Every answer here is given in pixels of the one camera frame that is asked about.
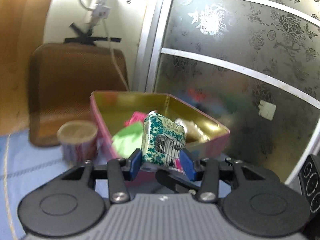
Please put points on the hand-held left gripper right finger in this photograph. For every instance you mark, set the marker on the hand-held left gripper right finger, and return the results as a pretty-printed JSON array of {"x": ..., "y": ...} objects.
[{"x": 188, "y": 166}]

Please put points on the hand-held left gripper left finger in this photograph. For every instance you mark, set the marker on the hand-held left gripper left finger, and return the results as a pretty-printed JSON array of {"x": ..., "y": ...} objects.
[{"x": 136, "y": 165}]

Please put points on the green cloth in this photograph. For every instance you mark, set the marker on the green cloth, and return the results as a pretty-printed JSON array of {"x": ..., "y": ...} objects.
[{"x": 127, "y": 140}]

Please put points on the green patterned tissue packet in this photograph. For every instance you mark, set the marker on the green patterned tissue packet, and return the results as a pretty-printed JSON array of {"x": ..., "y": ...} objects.
[{"x": 162, "y": 140}]

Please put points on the pink tin box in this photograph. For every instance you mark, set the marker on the pink tin box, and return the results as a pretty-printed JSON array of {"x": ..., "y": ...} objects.
[{"x": 110, "y": 140}]

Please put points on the pale plastic packet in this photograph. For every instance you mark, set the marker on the pale plastic packet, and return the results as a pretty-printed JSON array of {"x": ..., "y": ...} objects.
[{"x": 195, "y": 130}]

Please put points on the pink soft item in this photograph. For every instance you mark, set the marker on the pink soft item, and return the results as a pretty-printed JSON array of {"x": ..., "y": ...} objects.
[{"x": 135, "y": 118}]

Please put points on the round food can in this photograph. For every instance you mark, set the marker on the round food can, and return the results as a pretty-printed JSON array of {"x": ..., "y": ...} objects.
[{"x": 77, "y": 142}]

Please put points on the white square sticker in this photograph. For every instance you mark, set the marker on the white square sticker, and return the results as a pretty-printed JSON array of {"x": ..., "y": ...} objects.
[{"x": 267, "y": 110}]

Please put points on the blue checked tablecloth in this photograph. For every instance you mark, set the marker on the blue checked tablecloth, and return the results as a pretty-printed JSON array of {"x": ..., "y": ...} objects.
[{"x": 25, "y": 170}]

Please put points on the patterned glass door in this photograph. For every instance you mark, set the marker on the patterned glass door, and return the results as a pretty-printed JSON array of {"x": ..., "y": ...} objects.
[{"x": 237, "y": 55}]

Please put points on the black tape cross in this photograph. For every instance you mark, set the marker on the black tape cross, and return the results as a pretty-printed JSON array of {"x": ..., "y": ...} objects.
[{"x": 87, "y": 38}]

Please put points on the wooden board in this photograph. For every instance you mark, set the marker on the wooden board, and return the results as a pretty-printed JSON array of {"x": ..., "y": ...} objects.
[{"x": 20, "y": 55}]

